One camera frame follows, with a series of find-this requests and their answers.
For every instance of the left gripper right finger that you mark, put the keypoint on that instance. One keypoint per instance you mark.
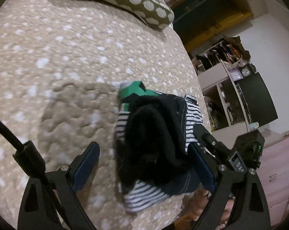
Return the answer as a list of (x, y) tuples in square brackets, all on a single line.
[(250, 208)]

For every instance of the beige dotted quilt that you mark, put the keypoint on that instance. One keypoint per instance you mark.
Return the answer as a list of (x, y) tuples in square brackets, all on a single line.
[(61, 65)]

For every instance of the white tv cabinet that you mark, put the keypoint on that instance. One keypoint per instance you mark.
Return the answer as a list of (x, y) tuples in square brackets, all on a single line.
[(228, 120)]

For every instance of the black television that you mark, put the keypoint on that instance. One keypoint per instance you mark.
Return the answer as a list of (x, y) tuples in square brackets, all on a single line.
[(256, 99)]

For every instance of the dark wooden door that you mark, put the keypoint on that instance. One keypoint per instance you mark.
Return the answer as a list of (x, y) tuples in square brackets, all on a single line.
[(197, 21)]

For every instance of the cluttered shoe rack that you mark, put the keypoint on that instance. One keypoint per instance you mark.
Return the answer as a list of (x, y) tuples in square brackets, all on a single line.
[(229, 51)]

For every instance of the black alarm clock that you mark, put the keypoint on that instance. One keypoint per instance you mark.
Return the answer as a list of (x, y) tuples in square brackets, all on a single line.
[(247, 70)]

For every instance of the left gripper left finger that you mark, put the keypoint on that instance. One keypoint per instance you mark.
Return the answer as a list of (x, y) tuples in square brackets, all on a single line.
[(50, 201)]

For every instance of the purple picture frame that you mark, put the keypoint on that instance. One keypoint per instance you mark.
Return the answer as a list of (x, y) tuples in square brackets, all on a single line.
[(236, 75)]

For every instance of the navy striped pants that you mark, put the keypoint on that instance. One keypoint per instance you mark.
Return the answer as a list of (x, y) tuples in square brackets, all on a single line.
[(153, 131)]

